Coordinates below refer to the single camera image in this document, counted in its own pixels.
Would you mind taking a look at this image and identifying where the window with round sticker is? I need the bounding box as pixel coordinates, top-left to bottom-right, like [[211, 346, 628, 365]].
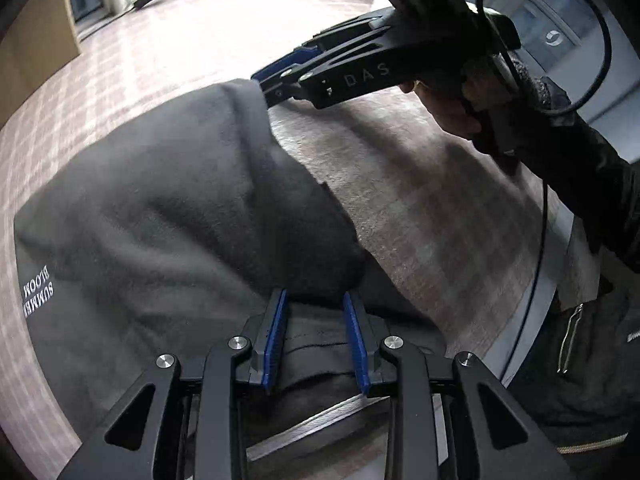
[[450, 0, 623, 131]]

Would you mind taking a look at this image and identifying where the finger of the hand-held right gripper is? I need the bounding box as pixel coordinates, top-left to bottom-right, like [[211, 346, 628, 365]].
[[260, 67, 321, 109], [251, 9, 402, 87]]

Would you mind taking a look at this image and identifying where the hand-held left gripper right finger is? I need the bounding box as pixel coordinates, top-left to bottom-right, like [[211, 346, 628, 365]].
[[342, 291, 576, 480]]

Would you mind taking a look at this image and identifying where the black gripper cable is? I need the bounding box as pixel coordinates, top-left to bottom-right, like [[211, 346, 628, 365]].
[[475, 0, 614, 386]]

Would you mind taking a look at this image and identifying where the person's dark jacket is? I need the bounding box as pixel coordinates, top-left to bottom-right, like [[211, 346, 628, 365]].
[[505, 280, 640, 480]]

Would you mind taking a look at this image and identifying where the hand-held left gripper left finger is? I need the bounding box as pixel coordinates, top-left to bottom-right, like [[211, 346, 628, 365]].
[[57, 287, 290, 480]]

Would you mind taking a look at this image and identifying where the person's right hand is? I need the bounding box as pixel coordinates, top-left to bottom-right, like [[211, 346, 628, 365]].
[[399, 55, 507, 141]]

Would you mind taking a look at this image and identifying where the light wooden cabinet panel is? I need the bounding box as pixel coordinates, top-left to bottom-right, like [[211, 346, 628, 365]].
[[0, 0, 82, 128]]

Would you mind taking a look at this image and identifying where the plaid blanket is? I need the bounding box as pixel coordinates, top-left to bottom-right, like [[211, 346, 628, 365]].
[[0, 0, 566, 461]]

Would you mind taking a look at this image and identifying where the black printed t-shirt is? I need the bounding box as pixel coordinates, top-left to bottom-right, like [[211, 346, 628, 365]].
[[14, 77, 446, 453]]

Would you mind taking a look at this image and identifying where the person's right forearm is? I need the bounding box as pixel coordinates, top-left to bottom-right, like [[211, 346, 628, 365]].
[[500, 55, 640, 271]]

